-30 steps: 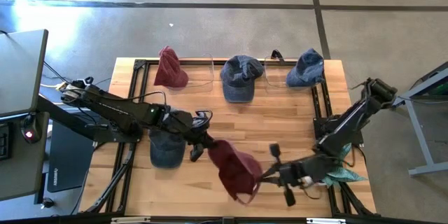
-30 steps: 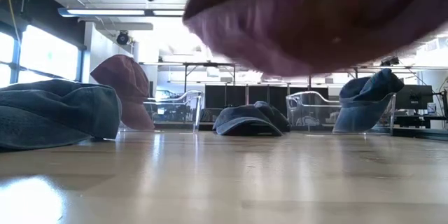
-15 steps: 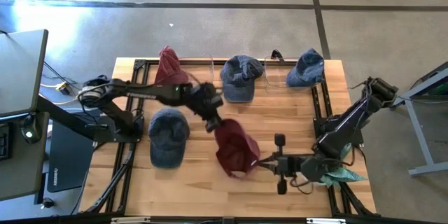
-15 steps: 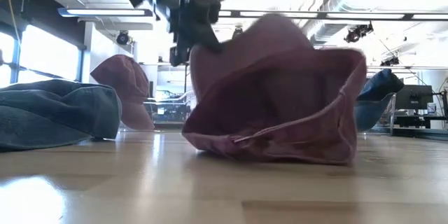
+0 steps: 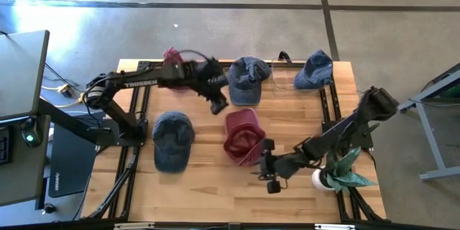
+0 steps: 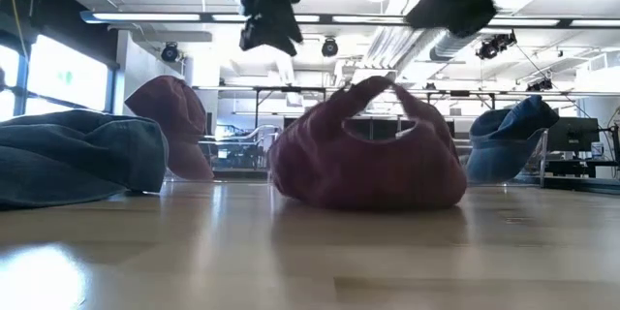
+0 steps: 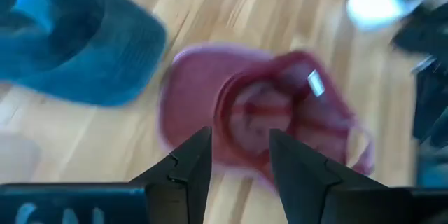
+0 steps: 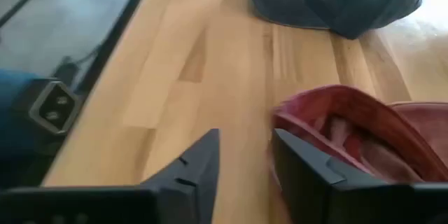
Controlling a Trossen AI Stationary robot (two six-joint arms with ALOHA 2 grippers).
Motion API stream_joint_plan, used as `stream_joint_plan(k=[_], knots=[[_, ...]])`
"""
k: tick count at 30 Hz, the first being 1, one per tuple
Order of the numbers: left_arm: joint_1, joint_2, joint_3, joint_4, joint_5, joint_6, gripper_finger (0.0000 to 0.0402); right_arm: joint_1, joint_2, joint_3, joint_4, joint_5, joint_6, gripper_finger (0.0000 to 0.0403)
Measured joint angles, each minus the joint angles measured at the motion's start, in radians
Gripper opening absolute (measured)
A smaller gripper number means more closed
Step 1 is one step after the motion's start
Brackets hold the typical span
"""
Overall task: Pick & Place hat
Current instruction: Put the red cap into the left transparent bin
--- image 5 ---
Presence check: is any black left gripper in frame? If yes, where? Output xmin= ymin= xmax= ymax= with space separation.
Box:
xmin=186 ymin=56 xmax=231 ymax=116

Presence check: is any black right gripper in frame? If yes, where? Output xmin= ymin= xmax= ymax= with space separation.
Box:
xmin=251 ymin=138 xmax=292 ymax=195

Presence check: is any blue denim baseball cap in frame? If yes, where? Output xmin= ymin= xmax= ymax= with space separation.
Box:
xmin=228 ymin=56 xmax=272 ymax=107
xmin=293 ymin=49 xmax=335 ymax=91

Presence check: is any red baseball cap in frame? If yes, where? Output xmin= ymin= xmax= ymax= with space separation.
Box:
xmin=162 ymin=46 xmax=191 ymax=91
xmin=223 ymin=108 xmax=267 ymax=167

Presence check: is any dark navy baseball cap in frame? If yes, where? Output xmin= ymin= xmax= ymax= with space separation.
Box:
xmin=151 ymin=110 xmax=196 ymax=174

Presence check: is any clear plastic bin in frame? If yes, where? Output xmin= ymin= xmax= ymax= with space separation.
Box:
xmin=271 ymin=57 xmax=330 ymax=93
xmin=163 ymin=58 xmax=221 ymax=97

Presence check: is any green plant in white pot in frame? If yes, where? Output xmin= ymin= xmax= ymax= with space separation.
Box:
xmin=310 ymin=146 xmax=378 ymax=194

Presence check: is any black desk support bar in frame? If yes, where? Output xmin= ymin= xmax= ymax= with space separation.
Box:
xmin=37 ymin=98 xmax=109 ymax=147

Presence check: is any dark closed laptop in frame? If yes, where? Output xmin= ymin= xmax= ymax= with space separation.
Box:
xmin=47 ymin=114 xmax=98 ymax=198

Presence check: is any black computer mouse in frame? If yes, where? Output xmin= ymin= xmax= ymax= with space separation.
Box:
xmin=20 ymin=117 xmax=41 ymax=149

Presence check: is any grey computer monitor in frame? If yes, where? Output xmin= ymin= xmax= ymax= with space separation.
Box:
xmin=0 ymin=29 xmax=50 ymax=123

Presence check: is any black keyboard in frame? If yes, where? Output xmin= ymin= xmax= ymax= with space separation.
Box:
xmin=0 ymin=126 xmax=14 ymax=166

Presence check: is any black aluminium table frame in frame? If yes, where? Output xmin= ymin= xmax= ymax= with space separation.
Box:
xmin=86 ymin=60 xmax=387 ymax=224

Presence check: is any silver metal bracket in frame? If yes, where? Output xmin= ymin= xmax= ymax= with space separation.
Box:
xmin=113 ymin=222 xmax=156 ymax=230
xmin=314 ymin=223 xmax=357 ymax=230

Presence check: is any black floor cable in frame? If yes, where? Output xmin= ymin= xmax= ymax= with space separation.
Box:
xmin=42 ymin=63 xmax=116 ymax=116

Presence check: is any grey metal table frame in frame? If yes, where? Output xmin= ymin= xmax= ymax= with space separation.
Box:
xmin=396 ymin=63 xmax=460 ymax=182

